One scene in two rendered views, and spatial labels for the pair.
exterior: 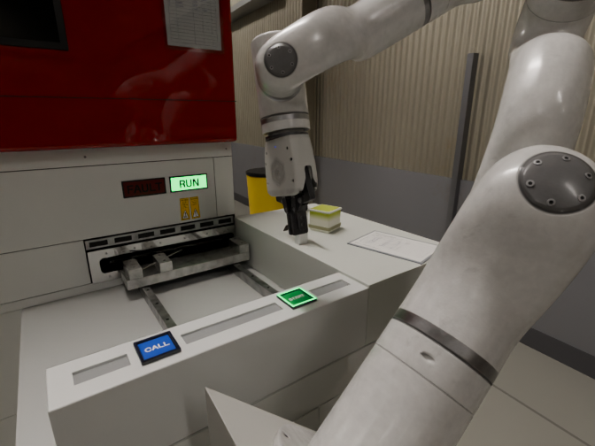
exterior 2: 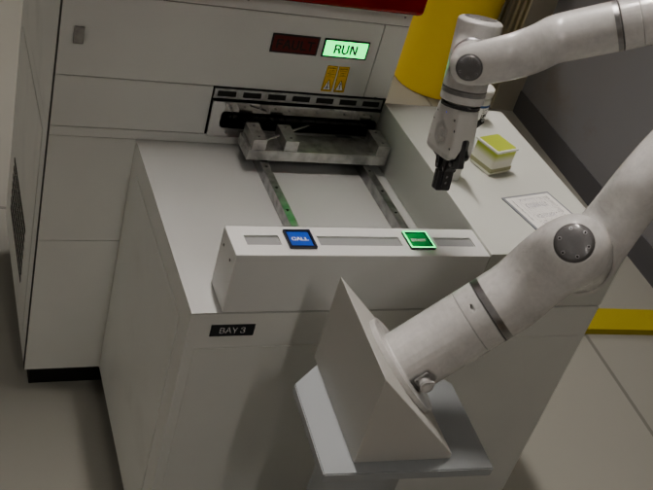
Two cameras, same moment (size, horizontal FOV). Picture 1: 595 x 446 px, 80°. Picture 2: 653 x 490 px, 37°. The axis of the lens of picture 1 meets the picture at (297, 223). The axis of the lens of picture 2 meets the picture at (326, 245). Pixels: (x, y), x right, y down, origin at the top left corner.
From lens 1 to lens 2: 130 cm
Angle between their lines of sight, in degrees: 18
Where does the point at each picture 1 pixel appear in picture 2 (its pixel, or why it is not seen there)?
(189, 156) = (357, 17)
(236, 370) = (350, 279)
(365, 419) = (425, 326)
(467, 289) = (510, 281)
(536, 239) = (550, 267)
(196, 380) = (320, 273)
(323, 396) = not seen: hidden behind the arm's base
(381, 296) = not seen: hidden behind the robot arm
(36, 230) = (177, 65)
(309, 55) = (492, 72)
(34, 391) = (177, 232)
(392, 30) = (583, 53)
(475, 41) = not seen: outside the picture
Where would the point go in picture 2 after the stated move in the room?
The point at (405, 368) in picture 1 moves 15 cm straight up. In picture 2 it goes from (458, 308) to (488, 238)
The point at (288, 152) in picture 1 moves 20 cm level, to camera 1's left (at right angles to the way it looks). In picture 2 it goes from (454, 124) to (353, 87)
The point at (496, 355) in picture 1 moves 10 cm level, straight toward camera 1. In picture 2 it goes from (510, 321) to (472, 337)
